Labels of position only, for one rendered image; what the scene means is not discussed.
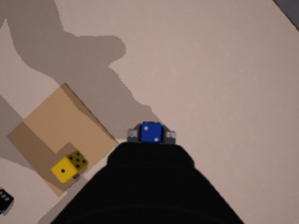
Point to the blue die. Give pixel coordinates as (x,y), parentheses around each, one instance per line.
(151,132)

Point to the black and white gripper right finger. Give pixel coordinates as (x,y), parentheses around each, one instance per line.
(167,136)

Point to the yellow die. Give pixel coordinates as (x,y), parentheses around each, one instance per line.
(68,166)

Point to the tan square mat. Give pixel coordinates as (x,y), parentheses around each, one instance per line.
(60,125)

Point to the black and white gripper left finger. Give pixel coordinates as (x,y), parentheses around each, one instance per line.
(134,135)

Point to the black die with white pips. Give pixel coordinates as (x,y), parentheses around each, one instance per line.
(5,200)

